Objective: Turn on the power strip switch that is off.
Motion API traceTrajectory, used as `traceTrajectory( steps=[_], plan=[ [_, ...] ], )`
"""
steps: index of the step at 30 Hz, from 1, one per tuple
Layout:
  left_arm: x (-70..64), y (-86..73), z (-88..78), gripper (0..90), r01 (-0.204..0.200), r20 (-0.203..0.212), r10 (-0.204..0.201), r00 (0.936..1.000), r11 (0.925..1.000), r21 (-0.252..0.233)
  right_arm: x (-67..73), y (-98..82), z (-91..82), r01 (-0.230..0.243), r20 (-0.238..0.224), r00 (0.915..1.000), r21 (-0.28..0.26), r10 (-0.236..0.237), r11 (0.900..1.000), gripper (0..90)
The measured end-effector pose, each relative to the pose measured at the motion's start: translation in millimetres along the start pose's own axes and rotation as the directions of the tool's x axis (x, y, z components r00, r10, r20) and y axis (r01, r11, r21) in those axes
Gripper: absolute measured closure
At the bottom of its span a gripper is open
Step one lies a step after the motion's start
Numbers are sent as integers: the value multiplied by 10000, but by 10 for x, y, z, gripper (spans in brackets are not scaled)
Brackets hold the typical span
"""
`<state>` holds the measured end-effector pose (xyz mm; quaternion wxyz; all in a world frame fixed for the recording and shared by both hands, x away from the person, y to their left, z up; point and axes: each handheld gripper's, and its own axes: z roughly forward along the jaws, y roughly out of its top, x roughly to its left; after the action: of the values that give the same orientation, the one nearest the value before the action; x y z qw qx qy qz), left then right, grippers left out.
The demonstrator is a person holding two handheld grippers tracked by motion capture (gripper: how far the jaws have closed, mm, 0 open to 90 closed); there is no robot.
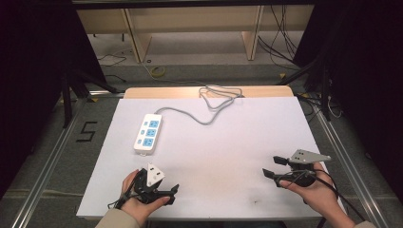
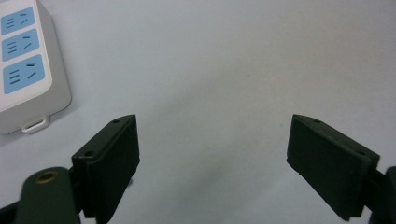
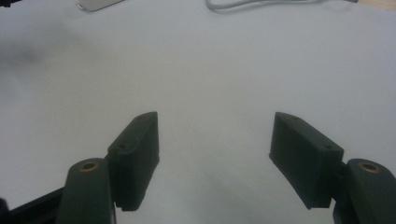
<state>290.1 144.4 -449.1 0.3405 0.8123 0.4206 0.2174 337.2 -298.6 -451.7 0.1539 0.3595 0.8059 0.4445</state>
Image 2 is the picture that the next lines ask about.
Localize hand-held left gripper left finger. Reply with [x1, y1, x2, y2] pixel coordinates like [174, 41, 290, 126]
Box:
[71, 114, 141, 224]

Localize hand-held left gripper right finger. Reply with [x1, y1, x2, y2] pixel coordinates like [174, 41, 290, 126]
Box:
[286, 114, 381, 222]

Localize white power strip blue sockets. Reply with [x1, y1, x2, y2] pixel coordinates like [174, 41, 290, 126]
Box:
[0, 0, 73, 136]

